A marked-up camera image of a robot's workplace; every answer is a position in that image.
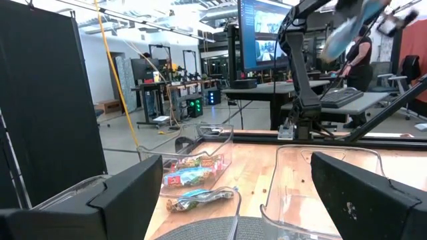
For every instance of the black partition panel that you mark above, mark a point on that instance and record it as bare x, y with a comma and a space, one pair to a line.
43, 100

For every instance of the black backlit keyboard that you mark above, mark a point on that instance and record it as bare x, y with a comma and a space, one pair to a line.
340, 97

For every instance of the black office chair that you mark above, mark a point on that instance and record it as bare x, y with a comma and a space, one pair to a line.
408, 66

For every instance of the grey desk top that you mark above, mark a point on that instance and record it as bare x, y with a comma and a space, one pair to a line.
260, 90

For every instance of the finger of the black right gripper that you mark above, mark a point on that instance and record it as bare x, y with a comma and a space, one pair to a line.
350, 7
405, 18

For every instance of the blue red-edged granola bar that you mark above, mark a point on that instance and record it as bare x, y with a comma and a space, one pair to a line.
190, 176

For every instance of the wooden box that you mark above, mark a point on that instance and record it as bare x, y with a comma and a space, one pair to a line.
108, 106

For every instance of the black diagonal strut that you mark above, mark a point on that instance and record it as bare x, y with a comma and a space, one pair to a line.
387, 111

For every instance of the grey keyboard tray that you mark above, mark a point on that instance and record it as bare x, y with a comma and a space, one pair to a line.
367, 101

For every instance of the black aluminium table frame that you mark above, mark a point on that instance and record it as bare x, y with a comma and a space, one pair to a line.
383, 142

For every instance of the grey round mat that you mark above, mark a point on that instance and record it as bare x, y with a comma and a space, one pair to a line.
207, 231

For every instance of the black box under monitor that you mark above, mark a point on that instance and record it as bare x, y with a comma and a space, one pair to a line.
243, 83

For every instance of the orange wall panel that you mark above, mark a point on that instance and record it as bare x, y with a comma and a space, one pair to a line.
417, 43

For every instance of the narrow clear plastic bin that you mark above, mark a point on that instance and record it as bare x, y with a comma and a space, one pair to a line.
71, 191

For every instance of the black computer monitor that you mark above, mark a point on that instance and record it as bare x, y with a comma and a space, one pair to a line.
260, 33

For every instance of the person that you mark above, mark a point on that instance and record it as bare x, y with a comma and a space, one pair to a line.
360, 66

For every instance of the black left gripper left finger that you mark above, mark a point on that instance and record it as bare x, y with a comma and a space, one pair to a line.
116, 206

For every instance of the computer with green lights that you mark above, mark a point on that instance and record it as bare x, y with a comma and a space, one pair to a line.
195, 106

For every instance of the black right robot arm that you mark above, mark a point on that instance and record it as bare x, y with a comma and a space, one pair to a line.
302, 83

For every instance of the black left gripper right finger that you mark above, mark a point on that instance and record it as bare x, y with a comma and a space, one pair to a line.
367, 206

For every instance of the computer with blue lights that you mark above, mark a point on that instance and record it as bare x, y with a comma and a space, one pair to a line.
213, 97

